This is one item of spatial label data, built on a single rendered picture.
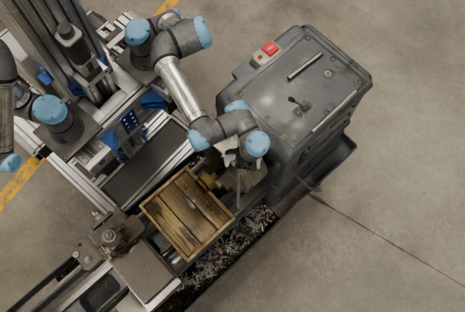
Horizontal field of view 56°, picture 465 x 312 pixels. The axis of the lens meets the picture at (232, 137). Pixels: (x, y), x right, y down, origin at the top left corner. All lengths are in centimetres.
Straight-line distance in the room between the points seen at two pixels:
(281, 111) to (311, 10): 203
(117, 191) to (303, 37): 156
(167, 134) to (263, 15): 137
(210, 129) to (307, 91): 70
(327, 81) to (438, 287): 173
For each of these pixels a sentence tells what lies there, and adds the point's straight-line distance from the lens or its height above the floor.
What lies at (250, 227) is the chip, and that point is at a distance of 240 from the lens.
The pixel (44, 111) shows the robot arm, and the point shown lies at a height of 139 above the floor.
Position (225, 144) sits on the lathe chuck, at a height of 123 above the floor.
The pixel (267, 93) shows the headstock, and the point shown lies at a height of 125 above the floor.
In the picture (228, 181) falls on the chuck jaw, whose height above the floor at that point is 110.
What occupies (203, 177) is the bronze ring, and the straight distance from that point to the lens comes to 191.
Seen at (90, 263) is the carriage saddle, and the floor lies 91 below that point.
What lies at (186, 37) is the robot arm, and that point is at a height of 167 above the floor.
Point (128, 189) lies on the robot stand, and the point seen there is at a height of 21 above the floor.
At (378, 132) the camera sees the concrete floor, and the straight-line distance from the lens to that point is 337.
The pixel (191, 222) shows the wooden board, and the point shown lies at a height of 89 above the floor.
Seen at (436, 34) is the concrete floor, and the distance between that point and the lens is 398.
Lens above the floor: 294
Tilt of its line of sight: 67 degrees down
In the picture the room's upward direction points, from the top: straight up
